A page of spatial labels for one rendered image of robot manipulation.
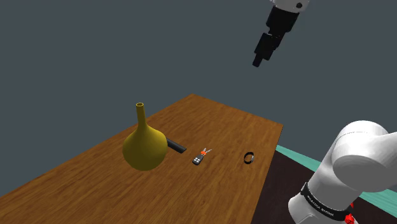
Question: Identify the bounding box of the black key fob with keys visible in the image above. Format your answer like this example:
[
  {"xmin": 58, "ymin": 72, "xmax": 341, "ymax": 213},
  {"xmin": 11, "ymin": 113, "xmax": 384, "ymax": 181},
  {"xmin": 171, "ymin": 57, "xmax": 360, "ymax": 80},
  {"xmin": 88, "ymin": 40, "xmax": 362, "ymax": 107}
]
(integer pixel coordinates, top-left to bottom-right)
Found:
[{"xmin": 192, "ymin": 148, "xmax": 213, "ymax": 166}]

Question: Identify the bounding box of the yellow long-necked vase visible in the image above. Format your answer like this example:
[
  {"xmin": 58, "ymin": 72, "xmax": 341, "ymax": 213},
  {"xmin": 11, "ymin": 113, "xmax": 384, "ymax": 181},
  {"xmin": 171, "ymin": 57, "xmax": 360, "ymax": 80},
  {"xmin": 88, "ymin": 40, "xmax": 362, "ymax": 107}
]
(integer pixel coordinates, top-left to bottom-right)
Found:
[{"xmin": 122, "ymin": 102, "xmax": 169, "ymax": 172}]

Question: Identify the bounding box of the black cylinder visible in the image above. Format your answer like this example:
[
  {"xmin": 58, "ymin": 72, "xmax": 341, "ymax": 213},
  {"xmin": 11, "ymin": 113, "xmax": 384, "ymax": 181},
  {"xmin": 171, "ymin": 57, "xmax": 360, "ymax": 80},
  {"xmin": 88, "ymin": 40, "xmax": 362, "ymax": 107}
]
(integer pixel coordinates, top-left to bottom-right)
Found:
[{"xmin": 166, "ymin": 138, "xmax": 188, "ymax": 155}]

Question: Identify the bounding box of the brown wooden table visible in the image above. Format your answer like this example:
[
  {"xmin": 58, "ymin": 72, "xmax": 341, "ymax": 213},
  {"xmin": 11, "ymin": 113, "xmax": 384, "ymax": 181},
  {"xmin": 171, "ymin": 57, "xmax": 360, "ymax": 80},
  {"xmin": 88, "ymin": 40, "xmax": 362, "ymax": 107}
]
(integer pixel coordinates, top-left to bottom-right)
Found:
[{"xmin": 0, "ymin": 94, "xmax": 284, "ymax": 224}]

